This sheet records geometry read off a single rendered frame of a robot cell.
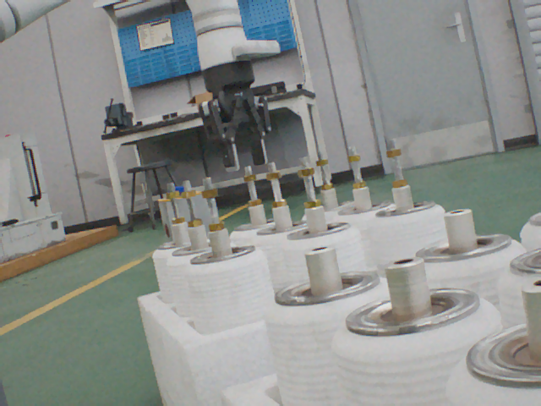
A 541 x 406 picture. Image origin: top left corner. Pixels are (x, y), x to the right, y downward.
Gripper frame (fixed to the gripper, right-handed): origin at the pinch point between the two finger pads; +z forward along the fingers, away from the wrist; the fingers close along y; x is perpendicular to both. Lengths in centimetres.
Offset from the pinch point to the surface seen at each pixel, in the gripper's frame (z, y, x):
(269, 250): 12.0, 11.9, 9.7
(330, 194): 7.9, -8.8, 7.9
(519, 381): 10, 60, 56
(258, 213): 8.2, 0.8, 0.8
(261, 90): -47, -351, -240
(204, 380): 21.1, 33.3, 14.3
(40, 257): 30, -152, -275
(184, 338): 17.2, 31.4, 11.0
